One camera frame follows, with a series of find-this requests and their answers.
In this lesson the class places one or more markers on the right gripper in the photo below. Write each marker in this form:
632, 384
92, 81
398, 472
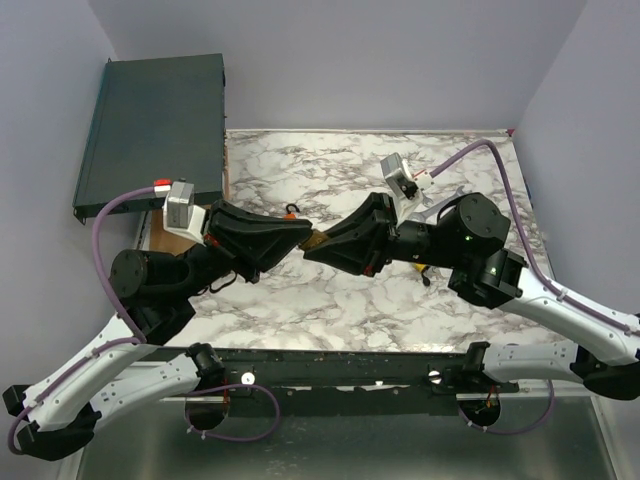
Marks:
362, 241

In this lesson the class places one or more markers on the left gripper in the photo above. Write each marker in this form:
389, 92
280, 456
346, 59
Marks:
255, 244

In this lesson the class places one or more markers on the orange padlock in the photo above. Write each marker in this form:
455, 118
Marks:
291, 211

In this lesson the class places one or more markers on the brass padlock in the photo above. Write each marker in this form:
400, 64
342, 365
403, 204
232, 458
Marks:
317, 237

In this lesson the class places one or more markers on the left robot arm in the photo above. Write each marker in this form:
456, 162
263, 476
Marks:
152, 294

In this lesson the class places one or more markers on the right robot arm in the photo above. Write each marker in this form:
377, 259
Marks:
600, 346

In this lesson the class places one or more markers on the large grey wrench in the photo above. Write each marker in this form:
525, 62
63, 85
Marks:
432, 207

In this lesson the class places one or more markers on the wooden board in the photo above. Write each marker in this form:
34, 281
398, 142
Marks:
159, 239

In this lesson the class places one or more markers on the dark green metal box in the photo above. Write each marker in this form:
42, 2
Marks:
155, 119

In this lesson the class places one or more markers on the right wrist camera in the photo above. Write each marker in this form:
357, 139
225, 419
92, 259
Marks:
407, 189

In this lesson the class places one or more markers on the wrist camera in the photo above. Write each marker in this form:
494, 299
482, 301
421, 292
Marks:
407, 189
181, 216

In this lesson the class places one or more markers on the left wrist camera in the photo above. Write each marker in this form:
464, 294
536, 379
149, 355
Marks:
181, 216

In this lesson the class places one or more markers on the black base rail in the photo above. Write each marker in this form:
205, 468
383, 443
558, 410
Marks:
333, 383

